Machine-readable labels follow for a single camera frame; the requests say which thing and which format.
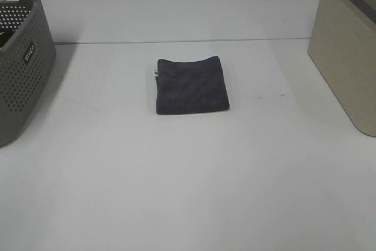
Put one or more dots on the dark grey towel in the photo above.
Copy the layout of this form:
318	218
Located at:
190	87

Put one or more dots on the grey perforated plastic basket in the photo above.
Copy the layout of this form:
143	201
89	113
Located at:
27	56

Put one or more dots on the beige plastic storage bin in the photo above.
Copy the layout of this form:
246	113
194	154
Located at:
342	46

